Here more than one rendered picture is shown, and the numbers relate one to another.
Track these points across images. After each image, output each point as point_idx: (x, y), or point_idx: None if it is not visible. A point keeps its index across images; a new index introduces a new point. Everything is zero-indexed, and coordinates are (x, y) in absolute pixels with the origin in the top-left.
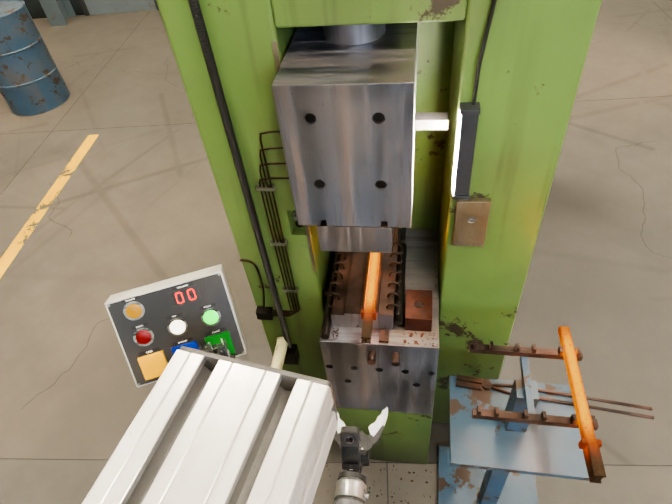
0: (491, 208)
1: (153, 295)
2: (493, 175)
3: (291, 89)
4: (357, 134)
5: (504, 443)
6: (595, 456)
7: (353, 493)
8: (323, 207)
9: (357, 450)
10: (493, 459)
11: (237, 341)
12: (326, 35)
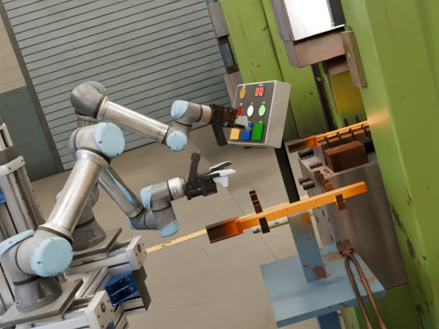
0: (357, 43)
1: (251, 86)
2: (347, 5)
3: None
4: None
5: (290, 278)
6: (222, 222)
7: (169, 181)
8: (279, 23)
9: (191, 165)
10: (272, 279)
11: (264, 133)
12: None
